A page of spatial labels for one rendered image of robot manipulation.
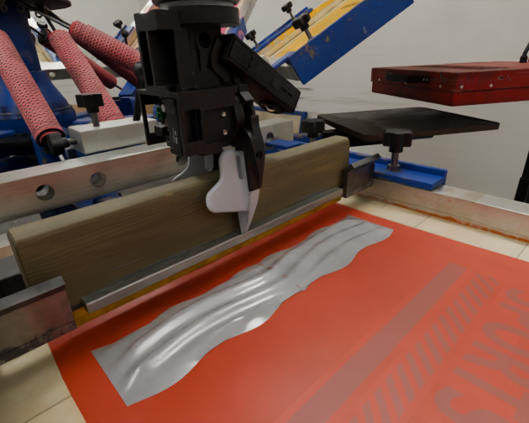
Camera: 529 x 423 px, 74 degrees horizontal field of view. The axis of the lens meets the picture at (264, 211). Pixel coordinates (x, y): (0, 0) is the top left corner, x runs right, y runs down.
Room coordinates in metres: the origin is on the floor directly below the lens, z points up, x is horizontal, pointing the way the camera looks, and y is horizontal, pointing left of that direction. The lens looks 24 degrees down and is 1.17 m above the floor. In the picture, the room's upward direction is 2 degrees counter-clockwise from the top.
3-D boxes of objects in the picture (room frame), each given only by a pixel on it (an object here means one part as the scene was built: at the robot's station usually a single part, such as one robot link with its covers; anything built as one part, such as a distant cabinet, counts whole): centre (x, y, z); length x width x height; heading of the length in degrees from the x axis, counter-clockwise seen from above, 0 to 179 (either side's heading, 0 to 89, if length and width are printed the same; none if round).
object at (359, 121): (1.14, -0.05, 0.91); 1.34 x 0.40 x 0.08; 102
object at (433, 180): (0.58, -0.15, 0.97); 0.30 x 0.05 x 0.07; 42
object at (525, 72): (1.30, -0.78, 1.06); 0.61 x 0.46 x 0.12; 102
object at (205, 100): (0.35, 0.06, 1.15); 0.09 x 0.08 x 0.12; 133
